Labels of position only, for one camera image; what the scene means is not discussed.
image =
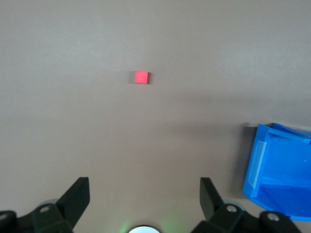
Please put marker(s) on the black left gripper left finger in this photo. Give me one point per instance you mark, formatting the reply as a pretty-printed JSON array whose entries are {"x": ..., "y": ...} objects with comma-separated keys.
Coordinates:
[{"x": 68, "y": 206}]

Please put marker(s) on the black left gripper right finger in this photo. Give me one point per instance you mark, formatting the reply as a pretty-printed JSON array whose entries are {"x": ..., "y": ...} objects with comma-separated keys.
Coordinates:
[{"x": 213, "y": 208}]

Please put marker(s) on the small red cube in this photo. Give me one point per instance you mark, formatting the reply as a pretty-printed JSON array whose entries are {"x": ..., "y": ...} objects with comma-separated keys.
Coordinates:
[{"x": 141, "y": 77}]

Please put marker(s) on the blue plastic storage bin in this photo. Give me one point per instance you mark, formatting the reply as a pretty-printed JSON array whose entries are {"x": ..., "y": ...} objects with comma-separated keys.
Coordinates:
[{"x": 279, "y": 165}]

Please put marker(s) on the brown table mat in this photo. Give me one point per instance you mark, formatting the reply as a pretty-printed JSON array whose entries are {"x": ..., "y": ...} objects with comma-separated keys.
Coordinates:
[{"x": 121, "y": 133}]

